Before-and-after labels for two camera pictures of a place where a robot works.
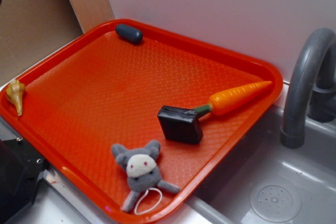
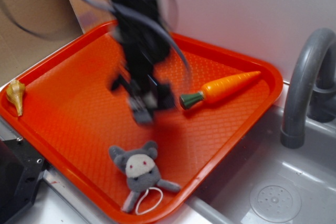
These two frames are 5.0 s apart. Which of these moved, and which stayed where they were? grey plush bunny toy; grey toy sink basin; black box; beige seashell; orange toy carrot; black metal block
Moved: orange toy carrot; black box
Stayed: beige seashell; grey toy sink basin; black metal block; grey plush bunny toy
